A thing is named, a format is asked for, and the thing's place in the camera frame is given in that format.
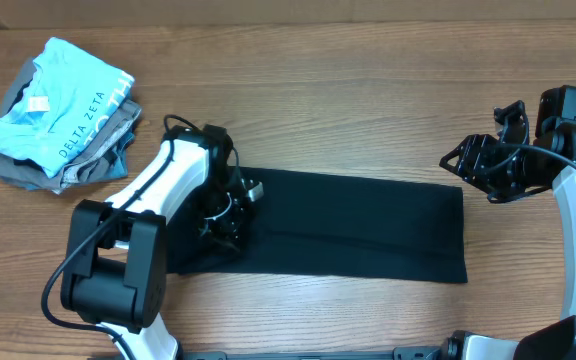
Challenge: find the black t-shirt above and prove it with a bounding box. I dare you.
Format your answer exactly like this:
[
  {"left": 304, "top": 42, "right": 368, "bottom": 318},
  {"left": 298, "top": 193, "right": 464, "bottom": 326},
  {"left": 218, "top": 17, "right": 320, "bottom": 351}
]
[{"left": 167, "top": 168, "right": 468, "bottom": 284}]

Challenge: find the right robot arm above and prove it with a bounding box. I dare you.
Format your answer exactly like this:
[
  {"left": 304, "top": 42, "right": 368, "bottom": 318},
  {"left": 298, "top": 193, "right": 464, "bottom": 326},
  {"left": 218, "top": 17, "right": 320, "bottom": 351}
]
[{"left": 432, "top": 85, "right": 576, "bottom": 359}]

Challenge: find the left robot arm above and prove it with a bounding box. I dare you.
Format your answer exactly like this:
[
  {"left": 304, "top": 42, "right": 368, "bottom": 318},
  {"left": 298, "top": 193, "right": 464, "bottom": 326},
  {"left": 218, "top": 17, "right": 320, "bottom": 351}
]
[{"left": 49, "top": 121, "right": 263, "bottom": 359}]

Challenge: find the dark blue folded shirt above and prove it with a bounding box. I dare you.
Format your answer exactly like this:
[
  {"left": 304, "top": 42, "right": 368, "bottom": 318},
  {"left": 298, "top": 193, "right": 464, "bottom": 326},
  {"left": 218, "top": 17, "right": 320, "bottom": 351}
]
[{"left": 1, "top": 127, "right": 134, "bottom": 194}]

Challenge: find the grey folded shirt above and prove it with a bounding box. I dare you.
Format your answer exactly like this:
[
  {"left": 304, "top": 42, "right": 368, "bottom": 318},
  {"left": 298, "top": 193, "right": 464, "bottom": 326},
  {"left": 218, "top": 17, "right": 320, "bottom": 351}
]
[{"left": 0, "top": 58, "right": 141, "bottom": 194}]

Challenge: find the light blue folded t-shirt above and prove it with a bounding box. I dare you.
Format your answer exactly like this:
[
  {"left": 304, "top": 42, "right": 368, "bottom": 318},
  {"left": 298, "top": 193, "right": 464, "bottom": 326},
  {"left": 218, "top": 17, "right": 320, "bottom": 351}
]
[{"left": 0, "top": 37, "right": 135, "bottom": 178}]

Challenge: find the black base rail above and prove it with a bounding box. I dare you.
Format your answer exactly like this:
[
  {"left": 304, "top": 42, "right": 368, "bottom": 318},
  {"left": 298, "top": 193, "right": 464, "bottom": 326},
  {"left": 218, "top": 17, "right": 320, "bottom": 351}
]
[{"left": 87, "top": 345, "right": 449, "bottom": 360}]

